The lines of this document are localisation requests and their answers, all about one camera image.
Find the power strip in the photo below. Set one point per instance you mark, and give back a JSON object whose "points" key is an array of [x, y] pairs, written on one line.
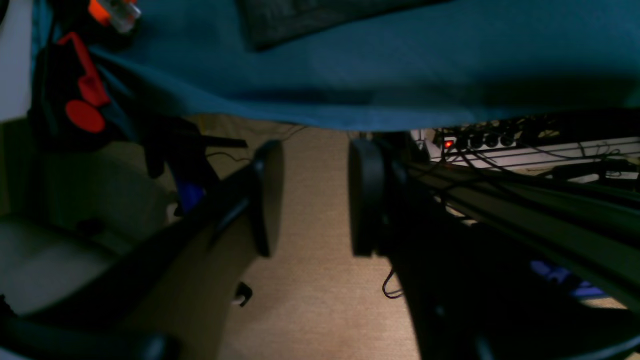
{"points": [[528, 143]]}

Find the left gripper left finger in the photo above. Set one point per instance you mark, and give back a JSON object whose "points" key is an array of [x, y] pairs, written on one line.
{"points": [[169, 298]]}

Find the blue table cloth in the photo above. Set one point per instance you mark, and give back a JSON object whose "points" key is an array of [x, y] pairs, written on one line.
{"points": [[459, 62]]}

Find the dark grey T-shirt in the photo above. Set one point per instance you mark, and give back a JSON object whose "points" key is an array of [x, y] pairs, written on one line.
{"points": [[270, 23]]}

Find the orange utility knife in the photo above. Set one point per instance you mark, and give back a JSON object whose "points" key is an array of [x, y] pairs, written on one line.
{"points": [[122, 15]]}

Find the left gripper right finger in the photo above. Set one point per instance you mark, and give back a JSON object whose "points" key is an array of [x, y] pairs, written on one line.
{"points": [[499, 265]]}

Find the black blue clamp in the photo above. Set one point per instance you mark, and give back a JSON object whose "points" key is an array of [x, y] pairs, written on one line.
{"points": [[179, 145]]}

